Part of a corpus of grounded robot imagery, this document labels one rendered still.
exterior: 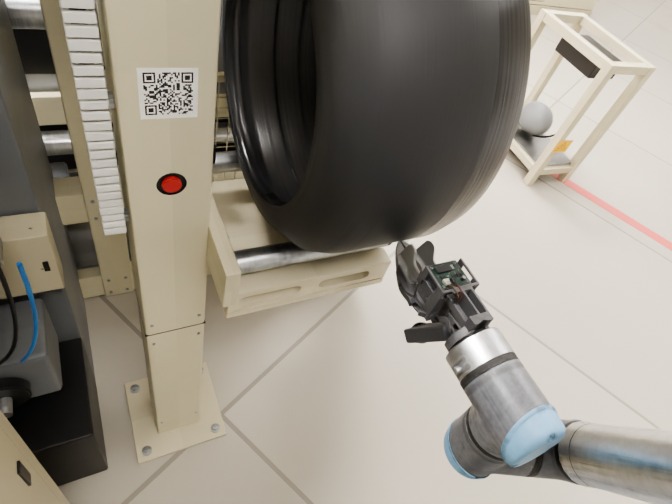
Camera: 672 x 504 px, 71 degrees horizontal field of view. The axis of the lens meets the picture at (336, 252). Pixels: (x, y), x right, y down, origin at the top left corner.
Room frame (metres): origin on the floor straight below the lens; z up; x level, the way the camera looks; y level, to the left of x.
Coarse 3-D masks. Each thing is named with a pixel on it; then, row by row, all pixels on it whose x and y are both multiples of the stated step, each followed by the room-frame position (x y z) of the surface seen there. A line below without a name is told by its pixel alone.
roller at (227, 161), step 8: (216, 152) 0.78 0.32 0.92; (224, 152) 0.78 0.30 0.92; (232, 152) 0.79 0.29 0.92; (216, 160) 0.75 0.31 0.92; (224, 160) 0.76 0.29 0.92; (232, 160) 0.77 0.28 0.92; (216, 168) 0.75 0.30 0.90; (224, 168) 0.76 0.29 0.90; (232, 168) 0.77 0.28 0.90; (240, 168) 0.78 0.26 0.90
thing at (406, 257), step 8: (400, 248) 0.58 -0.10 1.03; (408, 248) 0.55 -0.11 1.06; (400, 256) 0.56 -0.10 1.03; (408, 256) 0.55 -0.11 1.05; (400, 264) 0.54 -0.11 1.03; (408, 264) 0.54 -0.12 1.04; (408, 272) 0.53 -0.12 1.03; (416, 272) 0.52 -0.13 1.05; (408, 280) 0.51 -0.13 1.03; (416, 280) 0.51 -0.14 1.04
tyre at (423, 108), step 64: (256, 0) 0.94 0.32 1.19; (320, 0) 0.57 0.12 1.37; (384, 0) 0.55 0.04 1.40; (448, 0) 0.60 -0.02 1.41; (512, 0) 0.67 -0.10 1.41; (256, 64) 0.92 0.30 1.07; (320, 64) 0.54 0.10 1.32; (384, 64) 0.51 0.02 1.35; (448, 64) 0.56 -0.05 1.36; (512, 64) 0.63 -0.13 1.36; (256, 128) 0.84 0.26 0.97; (320, 128) 0.51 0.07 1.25; (384, 128) 0.49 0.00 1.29; (448, 128) 0.54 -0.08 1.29; (512, 128) 0.62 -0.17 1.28; (256, 192) 0.64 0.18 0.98; (320, 192) 0.49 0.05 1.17; (384, 192) 0.49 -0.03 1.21; (448, 192) 0.56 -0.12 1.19
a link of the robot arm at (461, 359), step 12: (468, 336) 0.41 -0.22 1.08; (480, 336) 0.41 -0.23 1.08; (492, 336) 0.42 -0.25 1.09; (456, 348) 0.40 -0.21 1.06; (468, 348) 0.40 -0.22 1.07; (480, 348) 0.40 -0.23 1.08; (492, 348) 0.40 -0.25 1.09; (504, 348) 0.41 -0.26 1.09; (456, 360) 0.39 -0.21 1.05; (468, 360) 0.38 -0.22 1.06; (480, 360) 0.38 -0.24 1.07; (456, 372) 0.37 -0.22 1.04; (468, 372) 0.37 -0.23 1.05
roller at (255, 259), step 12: (240, 252) 0.54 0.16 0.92; (252, 252) 0.55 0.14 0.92; (264, 252) 0.56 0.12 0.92; (276, 252) 0.57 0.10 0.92; (288, 252) 0.58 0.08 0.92; (300, 252) 0.59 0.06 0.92; (312, 252) 0.60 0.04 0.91; (348, 252) 0.65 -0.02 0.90; (240, 264) 0.52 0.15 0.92; (252, 264) 0.53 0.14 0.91; (264, 264) 0.54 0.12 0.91; (276, 264) 0.55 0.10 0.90; (288, 264) 0.57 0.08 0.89
